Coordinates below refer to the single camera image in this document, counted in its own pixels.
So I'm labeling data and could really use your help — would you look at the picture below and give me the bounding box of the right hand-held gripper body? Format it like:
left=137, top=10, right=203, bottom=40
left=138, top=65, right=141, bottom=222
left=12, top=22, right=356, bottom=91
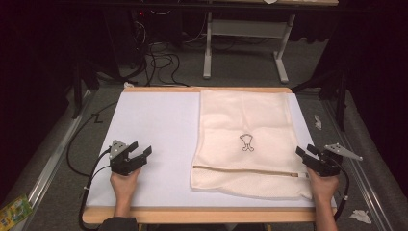
left=306, top=142, right=365, bottom=178

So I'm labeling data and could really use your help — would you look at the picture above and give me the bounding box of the person's right hand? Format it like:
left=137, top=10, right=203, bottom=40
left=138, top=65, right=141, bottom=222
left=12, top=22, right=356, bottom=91
left=306, top=167, right=341, bottom=206

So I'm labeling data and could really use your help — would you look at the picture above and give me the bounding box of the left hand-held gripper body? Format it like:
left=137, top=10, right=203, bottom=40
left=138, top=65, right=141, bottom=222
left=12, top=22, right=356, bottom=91
left=109, top=140, right=144, bottom=177

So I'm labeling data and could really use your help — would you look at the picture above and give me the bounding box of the person's left hand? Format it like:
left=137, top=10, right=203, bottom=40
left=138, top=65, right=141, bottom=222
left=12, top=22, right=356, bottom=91
left=109, top=167, right=142, bottom=208

